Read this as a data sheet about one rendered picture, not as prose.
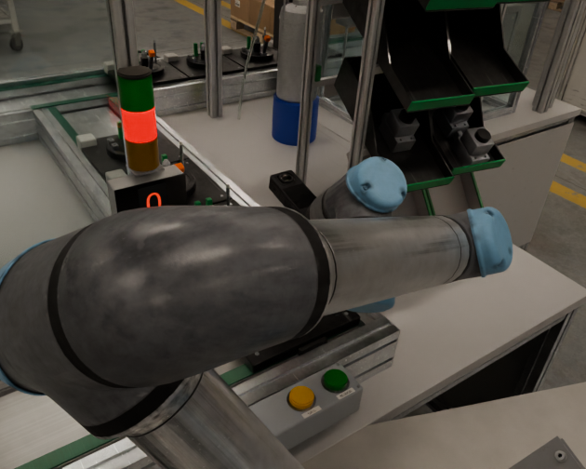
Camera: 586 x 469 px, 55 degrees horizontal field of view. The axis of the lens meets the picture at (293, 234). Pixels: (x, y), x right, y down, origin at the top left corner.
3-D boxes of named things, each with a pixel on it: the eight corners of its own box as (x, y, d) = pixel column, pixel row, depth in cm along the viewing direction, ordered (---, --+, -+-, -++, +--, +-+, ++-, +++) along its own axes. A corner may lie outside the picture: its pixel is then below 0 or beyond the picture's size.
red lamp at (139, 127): (162, 139, 88) (160, 109, 85) (131, 145, 85) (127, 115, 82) (150, 127, 91) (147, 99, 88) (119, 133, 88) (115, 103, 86)
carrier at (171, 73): (189, 82, 210) (187, 48, 203) (126, 92, 198) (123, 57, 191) (163, 63, 226) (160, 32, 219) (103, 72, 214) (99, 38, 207)
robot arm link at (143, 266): (153, 162, 27) (504, 186, 64) (44, 214, 33) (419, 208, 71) (193, 408, 25) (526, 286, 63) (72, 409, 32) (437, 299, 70)
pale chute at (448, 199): (482, 250, 124) (496, 247, 120) (433, 262, 119) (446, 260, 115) (446, 131, 128) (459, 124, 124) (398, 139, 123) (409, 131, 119)
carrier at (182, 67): (245, 73, 222) (246, 41, 215) (190, 82, 210) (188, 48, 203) (217, 56, 238) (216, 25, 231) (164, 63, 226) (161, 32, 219)
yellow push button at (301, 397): (317, 406, 91) (319, 397, 90) (298, 417, 89) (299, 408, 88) (303, 389, 94) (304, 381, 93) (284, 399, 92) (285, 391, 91)
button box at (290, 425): (359, 410, 97) (364, 386, 94) (256, 469, 87) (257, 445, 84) (335, 383, 102) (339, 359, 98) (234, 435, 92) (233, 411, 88)
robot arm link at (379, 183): (359, 207, 68) (358, 144, 71) (319, 234, 77) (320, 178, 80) (413, 218, 71) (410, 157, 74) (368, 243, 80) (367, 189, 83)
